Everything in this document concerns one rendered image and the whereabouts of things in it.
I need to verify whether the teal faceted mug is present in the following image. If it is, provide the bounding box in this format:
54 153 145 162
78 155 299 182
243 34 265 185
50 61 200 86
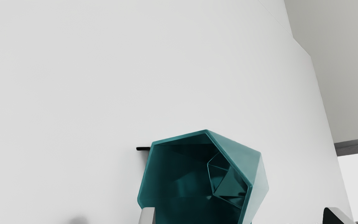
137 129 269 224

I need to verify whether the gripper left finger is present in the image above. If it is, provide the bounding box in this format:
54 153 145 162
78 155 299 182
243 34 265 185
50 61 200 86
139 207 156 224

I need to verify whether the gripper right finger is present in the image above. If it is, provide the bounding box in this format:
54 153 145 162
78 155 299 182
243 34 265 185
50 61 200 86
323 207 356 224

